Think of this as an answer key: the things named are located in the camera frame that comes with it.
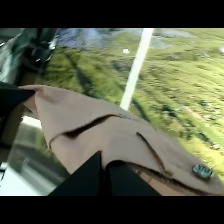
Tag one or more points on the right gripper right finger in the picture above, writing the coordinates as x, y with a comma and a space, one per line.
128, 181

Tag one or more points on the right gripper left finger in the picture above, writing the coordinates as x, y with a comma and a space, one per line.
85, 180

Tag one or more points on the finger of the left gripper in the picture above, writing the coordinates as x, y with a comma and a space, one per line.
11, 96

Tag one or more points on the pink shirt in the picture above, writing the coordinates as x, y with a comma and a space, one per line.
110, 133

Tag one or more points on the silver frame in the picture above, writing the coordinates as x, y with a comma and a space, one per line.
23, 173

